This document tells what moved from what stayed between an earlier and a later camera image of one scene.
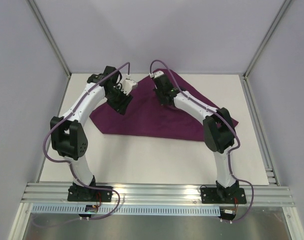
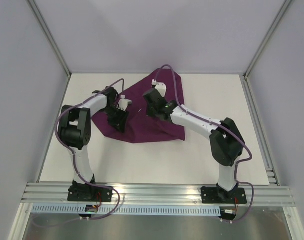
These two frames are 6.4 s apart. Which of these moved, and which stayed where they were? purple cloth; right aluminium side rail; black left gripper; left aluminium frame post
Moved: black left gripper; purple cloth
Stayed: right aluminium side rail; left aluminium frame post
